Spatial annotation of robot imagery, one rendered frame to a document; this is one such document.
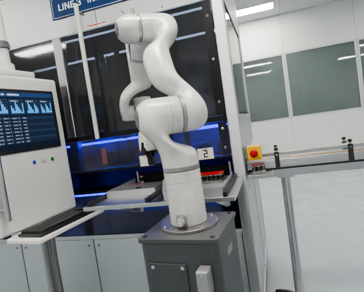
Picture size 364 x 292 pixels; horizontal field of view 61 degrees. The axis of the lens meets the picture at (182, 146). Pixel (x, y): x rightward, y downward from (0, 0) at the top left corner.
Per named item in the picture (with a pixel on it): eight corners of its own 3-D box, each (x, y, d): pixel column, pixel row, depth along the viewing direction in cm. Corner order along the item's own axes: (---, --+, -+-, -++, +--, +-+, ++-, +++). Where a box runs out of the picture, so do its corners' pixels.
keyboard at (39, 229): (79, 210, 173) (79, 205, 173) (99, 208, 168) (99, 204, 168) (17, 237, 137) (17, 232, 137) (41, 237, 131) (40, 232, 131)
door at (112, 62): (77, 136, 188) (61, 37, 184) (149, 126, 174) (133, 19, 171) (76, 137, 187) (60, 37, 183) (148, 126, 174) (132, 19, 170)
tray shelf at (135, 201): (128, 187, 189) (127, 184, 189) (244, 176, 169) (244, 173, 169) (83, 211, 143) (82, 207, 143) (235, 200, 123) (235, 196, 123)
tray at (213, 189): (185, 182, 167) (184, 176, 167) (233, 178, 160) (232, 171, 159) (163, 199, 135) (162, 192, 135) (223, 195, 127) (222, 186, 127)
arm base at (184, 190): (208, 234, 90) (200, 172, 89) (150, 235, 98) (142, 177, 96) (224, 214, 108) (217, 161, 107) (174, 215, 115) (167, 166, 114)
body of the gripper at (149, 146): (146, 128, 159) (150, 149, 159) (134, 130, 150) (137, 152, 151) (159, 126, 155) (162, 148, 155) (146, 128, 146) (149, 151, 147)
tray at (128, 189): (135, 183, 187) (134, 178, 187) (176, 179, 180) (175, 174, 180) (107, 199, 155) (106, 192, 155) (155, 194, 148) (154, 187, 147)
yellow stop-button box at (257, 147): (248, 159, 166) (247, 145, 166) (262, 157, 164) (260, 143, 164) (247, 160, 159) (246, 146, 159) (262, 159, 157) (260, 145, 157)
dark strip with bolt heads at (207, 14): (222, 155, 164) (201, 2, 159) (230, 154, 163) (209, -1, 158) (222, 155, 163) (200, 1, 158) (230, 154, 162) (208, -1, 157)
